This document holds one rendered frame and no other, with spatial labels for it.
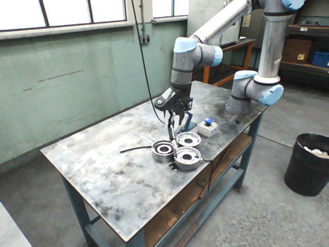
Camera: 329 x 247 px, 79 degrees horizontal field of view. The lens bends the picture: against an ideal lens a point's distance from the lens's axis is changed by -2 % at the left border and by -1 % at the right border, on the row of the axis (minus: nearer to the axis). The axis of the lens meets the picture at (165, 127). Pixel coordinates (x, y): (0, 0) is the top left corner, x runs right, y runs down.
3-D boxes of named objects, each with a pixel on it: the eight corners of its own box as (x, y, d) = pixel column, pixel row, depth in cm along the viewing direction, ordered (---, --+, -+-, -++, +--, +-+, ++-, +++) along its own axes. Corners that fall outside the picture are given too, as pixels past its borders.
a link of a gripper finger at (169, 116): (176, 127, 90) (181, 109, 85) (167, 131, 86) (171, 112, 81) (170, 124, 91) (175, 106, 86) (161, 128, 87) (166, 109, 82)
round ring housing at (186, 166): (174, 171, 78) (174, 163, 76) (173, 154, 87) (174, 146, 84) (201, 172, 78) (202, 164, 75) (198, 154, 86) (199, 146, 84)
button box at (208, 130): (209, 138, 96) (210, 129, 94) (197, 132, 100) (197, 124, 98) (218, 130, 102) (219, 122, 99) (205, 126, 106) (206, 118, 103)
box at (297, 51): (309, 66, 327) (318, 41, 307) (276, 61, 352) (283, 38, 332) (311, 60, 354) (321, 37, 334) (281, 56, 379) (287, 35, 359)
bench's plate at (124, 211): (126, 245, 56) (126, 242, 55) (41, 153, 90) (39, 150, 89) (271, 104, 132) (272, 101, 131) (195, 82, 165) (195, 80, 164)
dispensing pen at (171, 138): (172, 160, 79) (165, 120, 84) (174, 161, 82) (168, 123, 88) (178, 159, 78) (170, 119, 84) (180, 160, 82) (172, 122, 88)
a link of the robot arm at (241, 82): (241, 88, 123) (246, 66, 116) (259, 96, 113) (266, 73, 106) (226, 92, 118) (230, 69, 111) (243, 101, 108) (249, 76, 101)
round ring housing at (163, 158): (147, 159, 84) (147, 151, 82) (157, 144, 92) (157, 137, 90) (171, 165, 81) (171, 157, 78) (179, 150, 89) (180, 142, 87)
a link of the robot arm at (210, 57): (208, 42, 83) (186, 41, 78) (226, 48, 74) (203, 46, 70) (204, 62, 87) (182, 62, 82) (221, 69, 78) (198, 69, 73)
